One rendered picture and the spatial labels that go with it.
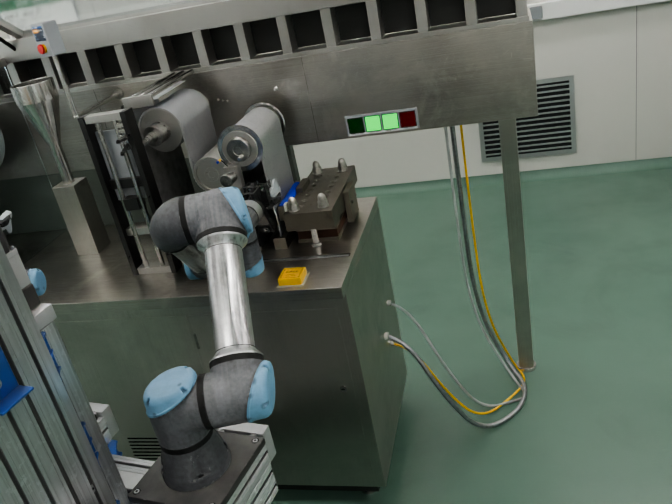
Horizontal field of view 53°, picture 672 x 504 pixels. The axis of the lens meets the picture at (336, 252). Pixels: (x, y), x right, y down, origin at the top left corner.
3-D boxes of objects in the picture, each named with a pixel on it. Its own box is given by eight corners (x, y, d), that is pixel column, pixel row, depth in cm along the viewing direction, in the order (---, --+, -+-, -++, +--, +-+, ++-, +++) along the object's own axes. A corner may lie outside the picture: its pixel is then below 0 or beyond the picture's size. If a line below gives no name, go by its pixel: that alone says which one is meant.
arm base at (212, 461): (208, 496, 140) (195, 460, 136) (149, 485, 146) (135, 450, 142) (243, 445, 152) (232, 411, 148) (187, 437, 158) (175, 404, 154)
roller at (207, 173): (199, 194, 221) (189, 159, 216) (226, 166, 243) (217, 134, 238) (233, 190, 218) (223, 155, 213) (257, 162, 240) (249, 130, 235)
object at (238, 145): (238, 134, 207) (254, 154, 209) (241, 132, 208) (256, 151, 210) (221, 147, 210) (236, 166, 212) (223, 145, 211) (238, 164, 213)
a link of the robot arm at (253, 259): (229, 271, 202) (220, 238, 197) (266, 264, 202) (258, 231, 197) (227, 284, 195) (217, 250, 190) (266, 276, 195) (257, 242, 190)
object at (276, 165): (274, 213, 220) (261, 159, 212) (293, 186, 240) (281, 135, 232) (275, 213, 220) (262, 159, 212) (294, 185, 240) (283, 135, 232)
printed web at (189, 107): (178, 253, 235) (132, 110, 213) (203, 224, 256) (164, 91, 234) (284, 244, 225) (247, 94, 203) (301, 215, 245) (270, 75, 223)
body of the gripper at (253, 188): (271, 178, 207) (259, 193, 197) (277, 204, 211) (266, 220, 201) (247, 180, 209) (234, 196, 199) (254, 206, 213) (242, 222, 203)
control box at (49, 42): (36, 58, 213) (24, 26, 208) (54, 53, 217) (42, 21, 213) (49, 57, 209) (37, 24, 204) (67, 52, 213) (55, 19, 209)
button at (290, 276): (279, 286, 200) (277, 279, 199) (285, 275, 206) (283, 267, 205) (301, 285, 198) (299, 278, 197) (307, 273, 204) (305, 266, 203)
